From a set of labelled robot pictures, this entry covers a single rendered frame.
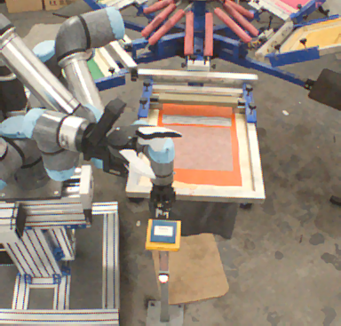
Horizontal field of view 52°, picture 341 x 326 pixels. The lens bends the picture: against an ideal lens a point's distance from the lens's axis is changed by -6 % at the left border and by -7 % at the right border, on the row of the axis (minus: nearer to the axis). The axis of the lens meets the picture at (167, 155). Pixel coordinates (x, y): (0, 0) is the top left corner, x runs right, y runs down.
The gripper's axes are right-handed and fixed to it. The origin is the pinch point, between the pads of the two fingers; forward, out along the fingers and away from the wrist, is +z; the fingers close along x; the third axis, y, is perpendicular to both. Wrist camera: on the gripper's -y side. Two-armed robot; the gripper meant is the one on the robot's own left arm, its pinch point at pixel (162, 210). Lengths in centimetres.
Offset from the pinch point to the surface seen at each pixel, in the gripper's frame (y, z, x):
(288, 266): -40, 110, 80
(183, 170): -33.7, 14.7, 6.4
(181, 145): -51, 15, 5
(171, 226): -2.1, 13.2, 3.1
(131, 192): -17.2, 11.6, -14.5
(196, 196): -17.2, 12.2, 12.5
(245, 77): -100, 6, 39
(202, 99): -74, 4, 14
